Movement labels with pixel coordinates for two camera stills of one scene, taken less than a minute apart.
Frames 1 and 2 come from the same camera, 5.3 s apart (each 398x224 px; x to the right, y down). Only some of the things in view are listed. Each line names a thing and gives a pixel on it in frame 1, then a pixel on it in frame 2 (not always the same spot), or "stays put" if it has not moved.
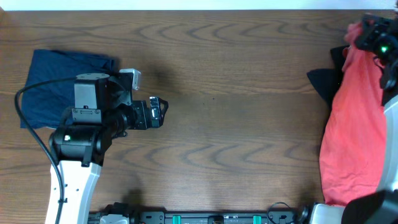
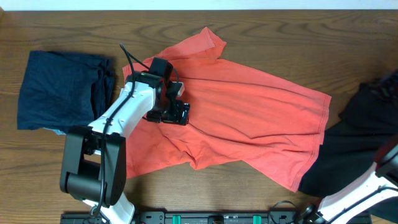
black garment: (328, 81) → (349, 147)
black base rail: (296, 216) stays put
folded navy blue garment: (45, 105) stays put
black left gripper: (153, 112) → (175, 113)
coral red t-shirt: (352, 154) → (237, 114)
